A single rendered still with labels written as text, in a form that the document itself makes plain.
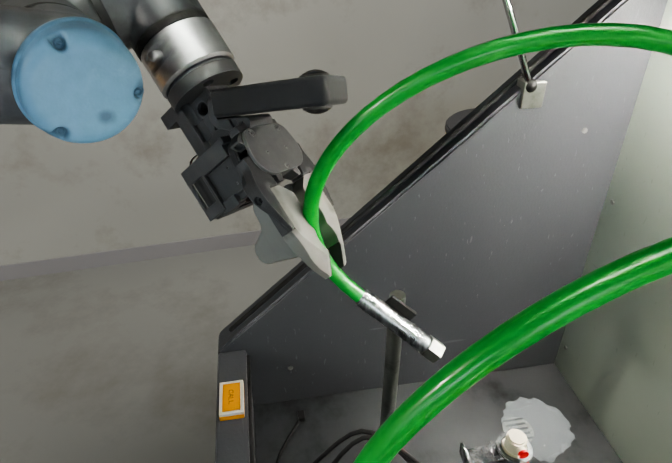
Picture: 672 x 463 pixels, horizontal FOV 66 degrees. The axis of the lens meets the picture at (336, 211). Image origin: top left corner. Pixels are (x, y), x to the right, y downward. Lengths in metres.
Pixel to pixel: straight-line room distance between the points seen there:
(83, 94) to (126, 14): 0.16
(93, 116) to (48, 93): 0.03
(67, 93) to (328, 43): 2.00
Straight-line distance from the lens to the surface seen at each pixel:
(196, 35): 0.49
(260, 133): 0.46
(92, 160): 2.43
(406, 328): 0.50
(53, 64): 0.35
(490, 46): 0.37
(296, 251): 0.44
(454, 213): 0.69
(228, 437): 0.68
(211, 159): 0.47
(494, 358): 0.24
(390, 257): 0.70
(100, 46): 0.36
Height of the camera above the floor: 1.50
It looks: 31 degrees down
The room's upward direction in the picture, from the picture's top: straight up
